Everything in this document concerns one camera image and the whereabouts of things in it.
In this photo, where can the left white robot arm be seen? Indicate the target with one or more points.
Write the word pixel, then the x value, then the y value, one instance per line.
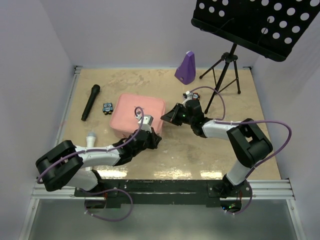
pixel 66 163

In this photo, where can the blue owl block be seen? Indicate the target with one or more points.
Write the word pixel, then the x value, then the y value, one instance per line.
pixel 107 108

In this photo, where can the pink medicine kit case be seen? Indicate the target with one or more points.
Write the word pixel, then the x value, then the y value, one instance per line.
pixel 123 120

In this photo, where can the owl pattern block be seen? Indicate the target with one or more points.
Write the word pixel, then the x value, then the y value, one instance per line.
pixel 195 96

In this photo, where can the black microphone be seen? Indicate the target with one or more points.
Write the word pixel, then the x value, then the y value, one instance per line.
pixel 95 90

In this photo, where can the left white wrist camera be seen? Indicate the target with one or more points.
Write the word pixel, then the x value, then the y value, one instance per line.
pixel 145 122

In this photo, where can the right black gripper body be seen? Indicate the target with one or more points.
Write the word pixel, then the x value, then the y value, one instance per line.
pixel 185 118

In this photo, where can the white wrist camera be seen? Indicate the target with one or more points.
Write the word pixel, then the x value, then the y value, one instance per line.
pixel 188 95
pixel 145 122

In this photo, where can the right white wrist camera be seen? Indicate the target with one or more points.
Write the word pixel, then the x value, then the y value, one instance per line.
pixel 188 95

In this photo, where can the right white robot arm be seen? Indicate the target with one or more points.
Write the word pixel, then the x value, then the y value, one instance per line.
pixel 248 142

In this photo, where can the white tube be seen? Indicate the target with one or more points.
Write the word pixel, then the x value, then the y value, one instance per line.
pixel 91 139

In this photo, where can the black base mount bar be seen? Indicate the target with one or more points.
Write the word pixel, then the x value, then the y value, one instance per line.
pixel 112 193

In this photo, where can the purple metronome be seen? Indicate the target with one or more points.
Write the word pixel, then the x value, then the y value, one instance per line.
pixel 186 72

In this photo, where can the black music stand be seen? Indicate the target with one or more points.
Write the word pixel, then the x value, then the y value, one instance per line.
pixel 284 33

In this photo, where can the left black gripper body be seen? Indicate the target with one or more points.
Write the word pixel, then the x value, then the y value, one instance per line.
pixel 150 143

